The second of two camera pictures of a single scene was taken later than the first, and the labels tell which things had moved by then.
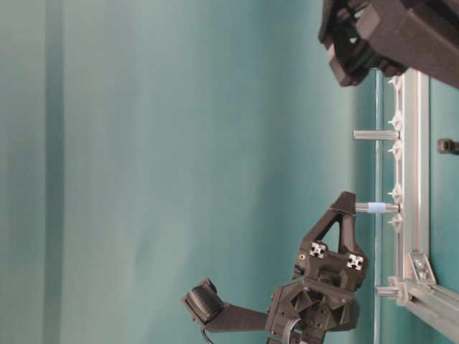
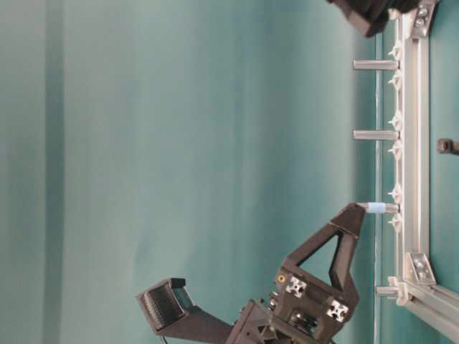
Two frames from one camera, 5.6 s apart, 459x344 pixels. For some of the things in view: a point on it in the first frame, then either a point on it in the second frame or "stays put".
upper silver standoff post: x=376 y=135 stays put
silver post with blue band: x=376 y=208 stays put
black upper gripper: x=393 y=36 -> x=372 y=16
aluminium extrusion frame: x=417 y=286 stays put
